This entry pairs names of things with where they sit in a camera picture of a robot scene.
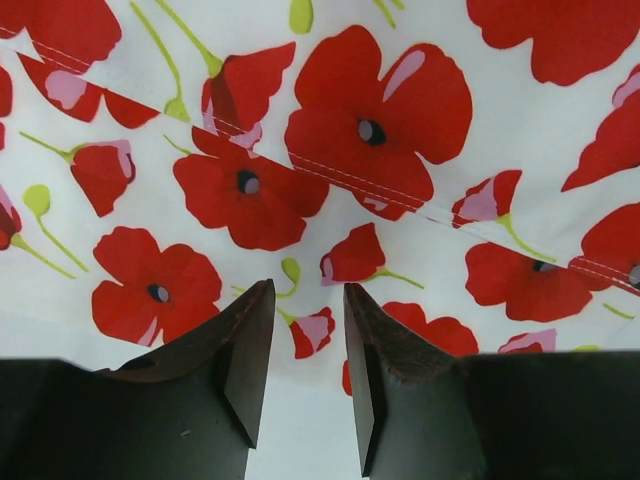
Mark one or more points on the white red floral skirt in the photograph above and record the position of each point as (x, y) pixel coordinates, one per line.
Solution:
(474, 163)

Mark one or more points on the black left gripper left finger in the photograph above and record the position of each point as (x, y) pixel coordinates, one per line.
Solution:
(190, 409)

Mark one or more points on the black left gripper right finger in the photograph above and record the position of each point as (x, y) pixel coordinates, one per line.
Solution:
(421, 413)

